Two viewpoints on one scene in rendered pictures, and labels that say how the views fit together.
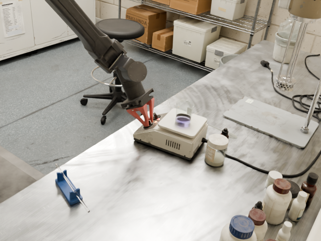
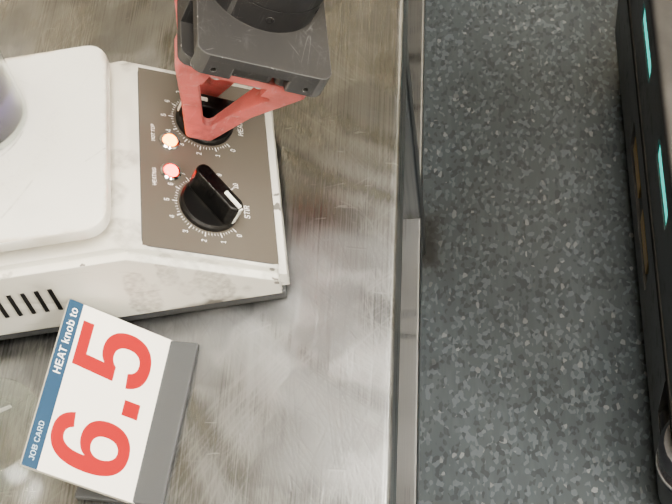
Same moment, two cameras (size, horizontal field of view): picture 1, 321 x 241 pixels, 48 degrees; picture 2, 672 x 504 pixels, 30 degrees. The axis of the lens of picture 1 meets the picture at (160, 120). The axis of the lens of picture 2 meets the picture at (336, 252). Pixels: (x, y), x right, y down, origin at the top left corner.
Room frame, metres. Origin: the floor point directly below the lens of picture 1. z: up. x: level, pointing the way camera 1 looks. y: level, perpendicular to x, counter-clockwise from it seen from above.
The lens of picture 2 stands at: (1.37, -0.06, 1.32)
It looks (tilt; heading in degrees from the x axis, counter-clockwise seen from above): 57 degrees down; 161
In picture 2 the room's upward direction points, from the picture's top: 12 degrees counter-clockwise
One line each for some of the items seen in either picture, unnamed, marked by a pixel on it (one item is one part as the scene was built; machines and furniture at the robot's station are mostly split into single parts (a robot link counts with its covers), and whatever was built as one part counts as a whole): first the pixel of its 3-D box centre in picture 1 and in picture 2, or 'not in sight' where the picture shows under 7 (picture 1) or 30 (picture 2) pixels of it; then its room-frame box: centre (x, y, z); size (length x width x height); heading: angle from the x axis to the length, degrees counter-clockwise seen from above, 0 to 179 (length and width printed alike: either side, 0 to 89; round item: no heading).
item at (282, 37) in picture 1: (289, 39); not in sight; (1.76, -0.60, 0.86); 0.14 x 0.14 x 0.21
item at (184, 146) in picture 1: (173, 131); (68, 194); (0.94, -0.04, 0.79); 0.22 x 0.13 x 0.08; 66
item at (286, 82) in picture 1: (293, 53); not in sight; (1.12, -0.41, 1.02); 0.07 x 0.07 x 0.25
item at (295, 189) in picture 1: (286, 194); not in sight; (0.71, -0.35, 0.78); 0.05 x 0.05 x 0.06
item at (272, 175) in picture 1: (273, 180); not in sight; (0.77, -0.33, 0.77); 0.04 x 0.04 x 0.04
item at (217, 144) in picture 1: (216, 150); not in sight; (0.86, -0.17, 0.79); 0.06 x 0.06 x 0.08
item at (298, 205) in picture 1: (298, 205); not in sight; (0.66, -0.36, 0.79); 0.03 x 0.03 x 0.08
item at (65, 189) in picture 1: (68, 185); not in sight; (0.67, 0.22, 0.77); 0.10 x 0.03 x 0.04; 38
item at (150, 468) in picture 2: not in sight; (114, 401); (1.05, -0.07, 0.77); 0.09 x 0.06 x 0.04; 142
